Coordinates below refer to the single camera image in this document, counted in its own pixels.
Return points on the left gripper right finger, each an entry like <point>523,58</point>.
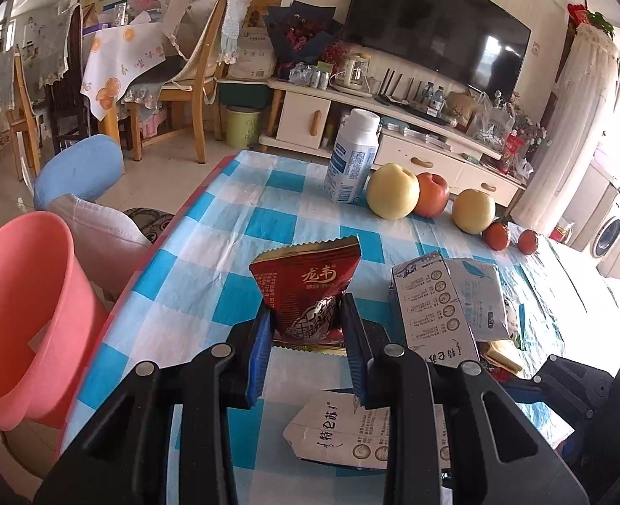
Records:
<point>496,455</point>

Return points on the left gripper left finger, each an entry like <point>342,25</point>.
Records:
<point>120,456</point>

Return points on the tan square box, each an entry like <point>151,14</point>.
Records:
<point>504,354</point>

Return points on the white milk carton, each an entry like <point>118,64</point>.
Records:
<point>334,428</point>

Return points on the dark blue milk carton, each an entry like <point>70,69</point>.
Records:
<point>431,314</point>

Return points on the white cleaning wipes pack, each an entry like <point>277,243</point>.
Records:
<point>478,286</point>

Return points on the dark red nut packet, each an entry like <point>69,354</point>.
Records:
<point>302,285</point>

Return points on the checkered blue tablecloth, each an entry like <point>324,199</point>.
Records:
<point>198,285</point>

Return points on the pink plastic bucket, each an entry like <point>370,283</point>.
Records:
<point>50,319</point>

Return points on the tangerine with leaf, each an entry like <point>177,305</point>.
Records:
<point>497,236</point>

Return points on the small tangerine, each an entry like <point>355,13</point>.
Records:
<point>528,242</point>

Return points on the white cushioned seat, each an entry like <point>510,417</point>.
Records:
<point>108,244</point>

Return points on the yellow pear right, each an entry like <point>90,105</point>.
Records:
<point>473,211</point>

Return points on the yellow pear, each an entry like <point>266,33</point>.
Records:
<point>392,192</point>
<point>473,211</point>

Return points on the white washing machine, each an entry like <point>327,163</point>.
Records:
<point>607,235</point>

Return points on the red apple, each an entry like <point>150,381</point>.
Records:
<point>433,195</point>

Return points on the yellow pear left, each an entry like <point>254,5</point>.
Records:
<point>392,192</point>

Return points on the blue cushioned stool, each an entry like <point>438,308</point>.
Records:
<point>86,169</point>

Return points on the white plastic bottle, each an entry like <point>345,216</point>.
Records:
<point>354,151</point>

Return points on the light wooden chair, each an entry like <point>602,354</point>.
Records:
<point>20,115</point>

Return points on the dark wooden chair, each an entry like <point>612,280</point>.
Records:
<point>60,75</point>

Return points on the green waste bin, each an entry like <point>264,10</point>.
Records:
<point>241,126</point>

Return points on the dining table orange cloth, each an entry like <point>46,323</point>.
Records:
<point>126,67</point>

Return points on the wooden chair with cover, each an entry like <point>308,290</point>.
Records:
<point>187,82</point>

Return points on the black television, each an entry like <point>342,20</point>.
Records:
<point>473,42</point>

